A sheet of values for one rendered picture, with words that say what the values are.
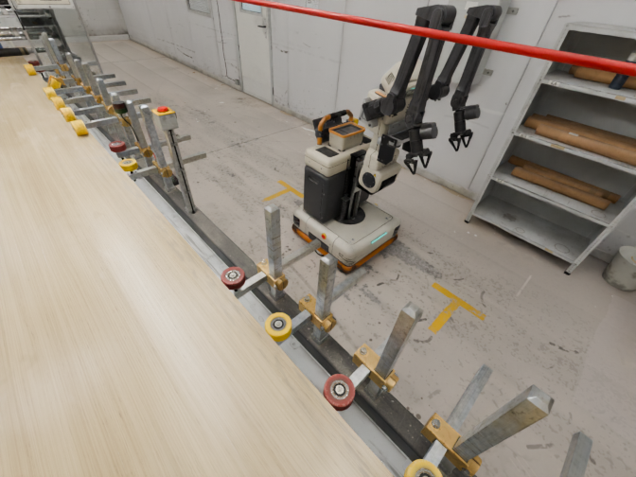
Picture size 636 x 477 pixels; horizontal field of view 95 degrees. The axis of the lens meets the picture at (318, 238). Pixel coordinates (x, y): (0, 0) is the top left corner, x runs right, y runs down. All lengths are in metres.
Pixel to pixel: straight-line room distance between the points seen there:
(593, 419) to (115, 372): 2.25
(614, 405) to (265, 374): 2.07
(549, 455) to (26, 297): 2.27
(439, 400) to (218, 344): 1.36
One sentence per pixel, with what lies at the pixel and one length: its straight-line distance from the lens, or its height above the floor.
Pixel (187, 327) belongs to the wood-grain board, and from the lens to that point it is 0.96.
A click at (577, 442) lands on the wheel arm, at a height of 0.84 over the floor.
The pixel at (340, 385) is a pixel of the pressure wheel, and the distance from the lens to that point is 0.84.
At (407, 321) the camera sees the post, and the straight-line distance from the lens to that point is 0.69.
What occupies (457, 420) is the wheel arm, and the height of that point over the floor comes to 0.82.
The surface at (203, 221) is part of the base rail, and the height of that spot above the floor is 0.70.
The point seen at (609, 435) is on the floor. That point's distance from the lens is 2.37.
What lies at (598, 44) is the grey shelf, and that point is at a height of 1.44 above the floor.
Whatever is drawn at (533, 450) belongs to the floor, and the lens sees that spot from 2.08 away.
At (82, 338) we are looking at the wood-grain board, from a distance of 1.07.
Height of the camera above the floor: 1.68
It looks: 42 degrees down
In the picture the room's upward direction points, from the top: 5 degrees clockwise
